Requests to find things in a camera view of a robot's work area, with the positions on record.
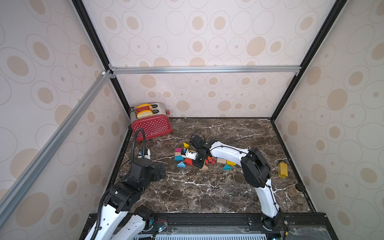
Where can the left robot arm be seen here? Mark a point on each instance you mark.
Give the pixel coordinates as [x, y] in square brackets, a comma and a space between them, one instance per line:
[117, 201]

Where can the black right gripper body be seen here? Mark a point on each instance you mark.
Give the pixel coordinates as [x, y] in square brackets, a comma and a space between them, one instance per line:
[199, 156]

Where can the toy bread slice rear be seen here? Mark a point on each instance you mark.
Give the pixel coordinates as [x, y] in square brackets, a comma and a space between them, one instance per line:
[146, 107]

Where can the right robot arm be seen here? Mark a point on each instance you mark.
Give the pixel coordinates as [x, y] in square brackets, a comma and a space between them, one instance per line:
[256, 171]

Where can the black corner frame post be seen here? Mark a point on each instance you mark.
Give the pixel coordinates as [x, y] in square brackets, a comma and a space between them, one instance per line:
[87, 23]
[319, 39]

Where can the light blue triangular block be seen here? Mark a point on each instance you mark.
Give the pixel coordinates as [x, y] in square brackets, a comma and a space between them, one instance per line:
[181, 165]

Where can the red polka dot toy toaster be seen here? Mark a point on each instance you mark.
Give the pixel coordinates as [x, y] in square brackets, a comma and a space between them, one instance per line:
[154, 126]

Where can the black lid wooden jar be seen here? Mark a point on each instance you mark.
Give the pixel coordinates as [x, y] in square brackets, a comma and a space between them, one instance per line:
[296, 189]

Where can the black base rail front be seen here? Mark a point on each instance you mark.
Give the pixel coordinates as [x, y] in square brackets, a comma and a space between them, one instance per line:
[296, 226]

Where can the teal triangular block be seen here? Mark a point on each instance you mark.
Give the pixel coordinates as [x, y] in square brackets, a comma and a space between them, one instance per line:
[227, 168]

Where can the toy bread slice front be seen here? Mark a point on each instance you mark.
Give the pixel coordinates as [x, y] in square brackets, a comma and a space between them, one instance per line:
[144, 114]

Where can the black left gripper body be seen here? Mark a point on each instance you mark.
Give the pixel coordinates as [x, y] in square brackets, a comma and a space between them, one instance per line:
[156, 173]

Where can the silver aluminium rail back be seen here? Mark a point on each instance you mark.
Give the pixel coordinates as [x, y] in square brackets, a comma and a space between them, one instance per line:
[205, 69]

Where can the yellow rectangular block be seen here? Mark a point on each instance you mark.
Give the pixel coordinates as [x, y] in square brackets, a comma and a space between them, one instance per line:
[229, 163]

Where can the black corner frame post left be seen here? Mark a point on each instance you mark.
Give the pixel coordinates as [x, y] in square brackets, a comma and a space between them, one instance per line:
[87, 23]

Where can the yellow toy bottle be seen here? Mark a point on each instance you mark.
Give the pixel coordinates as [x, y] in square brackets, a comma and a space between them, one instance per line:
[283, 169]

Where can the toy bread slice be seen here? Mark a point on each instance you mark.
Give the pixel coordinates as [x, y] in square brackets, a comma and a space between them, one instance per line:
[146, 107]
[144, 114]

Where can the silver aluminium rail left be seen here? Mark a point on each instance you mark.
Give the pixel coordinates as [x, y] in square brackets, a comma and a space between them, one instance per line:
[28, 177]

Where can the red rectangular block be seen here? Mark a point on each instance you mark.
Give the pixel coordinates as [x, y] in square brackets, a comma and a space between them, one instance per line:
[188, 161]
[210, 161]

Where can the silver aluminium rail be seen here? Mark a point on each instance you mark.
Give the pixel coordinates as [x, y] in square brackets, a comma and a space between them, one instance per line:
[28, 177]
[205, 69]

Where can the natural wood triangular block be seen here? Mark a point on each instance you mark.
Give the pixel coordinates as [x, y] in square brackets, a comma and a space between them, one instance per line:
[204, 168]

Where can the black corner frame post right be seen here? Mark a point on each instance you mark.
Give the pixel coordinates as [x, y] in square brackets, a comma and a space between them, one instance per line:
[319, 39]

